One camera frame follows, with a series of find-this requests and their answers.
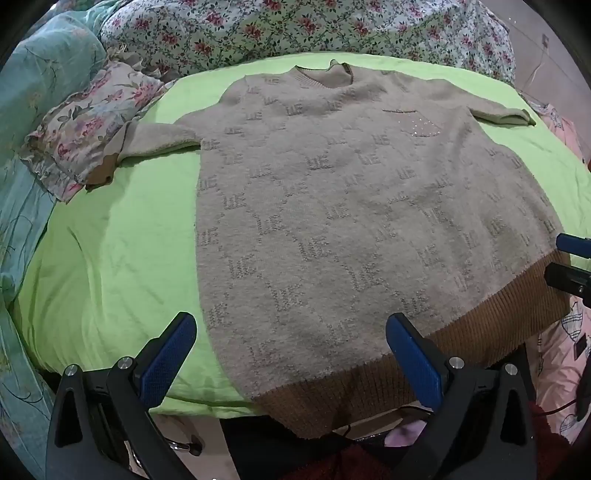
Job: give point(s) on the chrome metal bar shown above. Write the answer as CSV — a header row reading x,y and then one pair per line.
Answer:
x,y
187,446

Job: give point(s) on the beige knitted sweater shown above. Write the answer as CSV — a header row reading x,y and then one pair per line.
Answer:
x,y
346,207

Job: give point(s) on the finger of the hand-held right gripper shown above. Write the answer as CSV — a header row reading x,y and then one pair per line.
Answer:
x,y
570,279
575,245

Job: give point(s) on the green bed sheet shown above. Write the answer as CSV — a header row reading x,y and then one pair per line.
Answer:
x,y
115,258

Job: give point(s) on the teal floral blanket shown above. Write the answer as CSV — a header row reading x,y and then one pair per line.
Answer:
x,y
27,92

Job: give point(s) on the white floral quilt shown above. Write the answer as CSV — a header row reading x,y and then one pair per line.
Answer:
x,y
277,27

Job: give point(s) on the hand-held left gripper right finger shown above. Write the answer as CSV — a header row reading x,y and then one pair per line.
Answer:
x,y
411,364

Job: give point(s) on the dark red cloth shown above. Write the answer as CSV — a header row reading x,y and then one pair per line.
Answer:
x,y
549,443

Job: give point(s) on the pink printed cloth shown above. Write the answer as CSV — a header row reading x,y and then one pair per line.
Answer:
x,y
558,369

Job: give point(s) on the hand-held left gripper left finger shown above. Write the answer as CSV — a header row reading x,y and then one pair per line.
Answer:
x,y
170,357

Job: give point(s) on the ruffled floral pillow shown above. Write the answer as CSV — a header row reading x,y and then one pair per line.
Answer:
x,y
83,124

